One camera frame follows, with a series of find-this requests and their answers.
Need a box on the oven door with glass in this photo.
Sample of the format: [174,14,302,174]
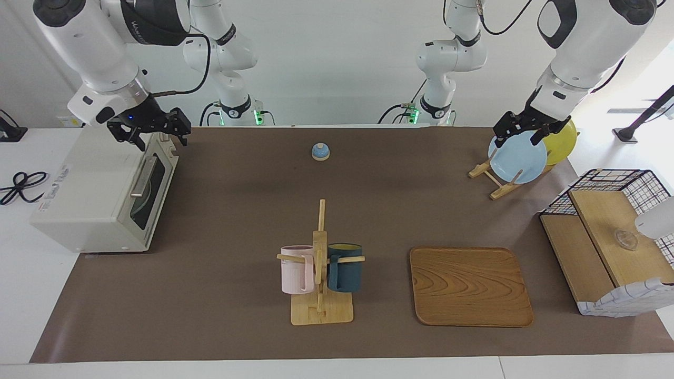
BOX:
[120,138,180,252]

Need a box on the cream toaster oven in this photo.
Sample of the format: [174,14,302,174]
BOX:
[29,126,180,254]

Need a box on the yellow plate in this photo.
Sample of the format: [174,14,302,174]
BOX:
[542,118,578,166]

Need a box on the light blue plate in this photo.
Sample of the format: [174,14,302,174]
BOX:
[488,130,548,185]

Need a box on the wooden plate rack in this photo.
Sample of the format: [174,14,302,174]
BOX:
[468,147,556,201]

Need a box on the brown table mat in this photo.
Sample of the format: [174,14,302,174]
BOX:
[29,125,674,364]

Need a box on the wooden two-step shelf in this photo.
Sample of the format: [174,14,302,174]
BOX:
[541,189,674,303]

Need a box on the small clear glass dish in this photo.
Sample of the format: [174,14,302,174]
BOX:
[613,230,639,251]

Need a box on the white cylindrical object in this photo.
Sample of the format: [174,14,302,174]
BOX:
[634,196,674,241]

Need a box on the brown wooden tray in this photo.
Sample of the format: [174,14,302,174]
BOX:
[409,246,534,328]

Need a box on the pink mug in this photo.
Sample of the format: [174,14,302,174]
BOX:
[280,245,316,295]

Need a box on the white checked cloth liner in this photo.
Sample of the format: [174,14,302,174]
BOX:
[577,278,674,318]

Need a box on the dark blue mug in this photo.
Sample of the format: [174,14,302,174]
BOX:
[326,243,364,294]

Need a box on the wooden mug rack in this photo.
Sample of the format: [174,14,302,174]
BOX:
[276,199,366,326]

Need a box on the black base cable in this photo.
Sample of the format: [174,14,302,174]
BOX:
[199,100,222,127]
[378,79,428,125]

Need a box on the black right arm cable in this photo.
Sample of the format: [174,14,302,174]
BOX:
[153,34,211,98]

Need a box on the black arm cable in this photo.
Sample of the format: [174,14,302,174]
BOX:
[153,34,211,98]
[477,0,530,35]

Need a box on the wire and wood shelf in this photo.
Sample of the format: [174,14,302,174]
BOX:
[540,168,674,318]

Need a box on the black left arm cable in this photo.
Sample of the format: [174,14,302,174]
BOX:
[477,0,530,35]

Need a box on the coiled black cable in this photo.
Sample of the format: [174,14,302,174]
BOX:
[0,171,49,206]

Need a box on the black clamp mount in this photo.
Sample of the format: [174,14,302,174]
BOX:
[0,109,28,143]

